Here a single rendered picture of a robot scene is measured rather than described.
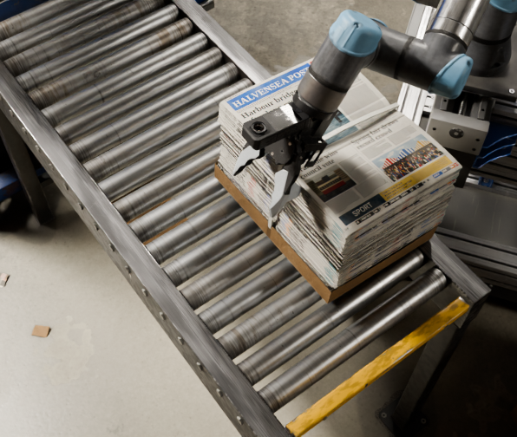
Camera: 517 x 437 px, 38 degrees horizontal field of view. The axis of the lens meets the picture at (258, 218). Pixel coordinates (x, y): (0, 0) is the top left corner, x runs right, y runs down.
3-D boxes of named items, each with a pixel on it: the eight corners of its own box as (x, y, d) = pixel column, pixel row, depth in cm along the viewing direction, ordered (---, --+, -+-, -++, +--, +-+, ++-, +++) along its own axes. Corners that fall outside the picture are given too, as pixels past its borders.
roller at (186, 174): (292, 131, 178) (293, 117, 174) (121, 231, 162) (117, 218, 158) (279, 118, 180) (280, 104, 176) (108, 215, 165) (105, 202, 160)
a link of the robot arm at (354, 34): (392, 30, 120) (378, 37, 113) (356, 88, 126) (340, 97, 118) (351, 3, 121) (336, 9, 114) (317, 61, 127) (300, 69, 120)
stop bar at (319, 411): (469, 311, 147) (472, 307, 146) (294, 444, 133) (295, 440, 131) (458, 299, 149) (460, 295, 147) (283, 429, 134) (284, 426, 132)
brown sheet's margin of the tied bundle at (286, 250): (432, 238, 156) (438, 225, 152) (328, 304, 143) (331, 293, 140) (381, 187, 163) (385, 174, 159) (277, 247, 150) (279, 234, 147)
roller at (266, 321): (410, 243, 159) (403, 223, 157) (228, 368, 143) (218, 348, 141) (395, 238, 163) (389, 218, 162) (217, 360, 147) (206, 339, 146)
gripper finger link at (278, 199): (301, 219, 133) (310, 168, 131) (279, 222, 128) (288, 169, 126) (288, 214, 135) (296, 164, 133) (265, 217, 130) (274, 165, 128)
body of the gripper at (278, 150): (311, 171, 133) (347, 115, 127) (280, 172, 126) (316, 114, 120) (285, 143, 136) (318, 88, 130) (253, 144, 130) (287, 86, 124)
